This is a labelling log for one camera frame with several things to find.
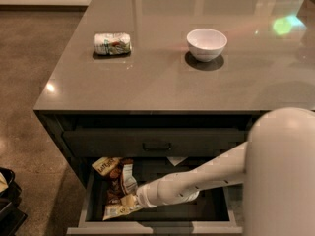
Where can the white bowl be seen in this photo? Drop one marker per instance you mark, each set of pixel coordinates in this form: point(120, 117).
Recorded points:
point(206, 44)

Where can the open middle drawer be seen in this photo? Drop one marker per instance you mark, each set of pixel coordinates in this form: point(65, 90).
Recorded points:
point(216, 212)

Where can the white green crushed can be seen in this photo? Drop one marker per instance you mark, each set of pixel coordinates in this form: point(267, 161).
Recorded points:
point(115, 43)

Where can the grey counter cabinet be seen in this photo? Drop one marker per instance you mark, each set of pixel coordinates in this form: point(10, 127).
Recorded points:
point(268, 63)

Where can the white paper tag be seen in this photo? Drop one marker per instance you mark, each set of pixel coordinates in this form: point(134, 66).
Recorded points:
point(176, 160)

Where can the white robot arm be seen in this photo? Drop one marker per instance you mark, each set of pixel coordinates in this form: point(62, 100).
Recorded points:
point(275, 166)

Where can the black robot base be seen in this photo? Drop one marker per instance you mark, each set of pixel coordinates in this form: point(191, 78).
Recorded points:
point(11, 218)

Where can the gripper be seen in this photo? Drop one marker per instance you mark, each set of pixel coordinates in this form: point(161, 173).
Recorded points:
point(143, 195)

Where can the closed top left drawer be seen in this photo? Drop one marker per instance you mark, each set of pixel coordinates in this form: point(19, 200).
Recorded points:
point(152, 142)

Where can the brown chip bag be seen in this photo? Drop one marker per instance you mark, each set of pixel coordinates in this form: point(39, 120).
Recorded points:
point(118, 174)

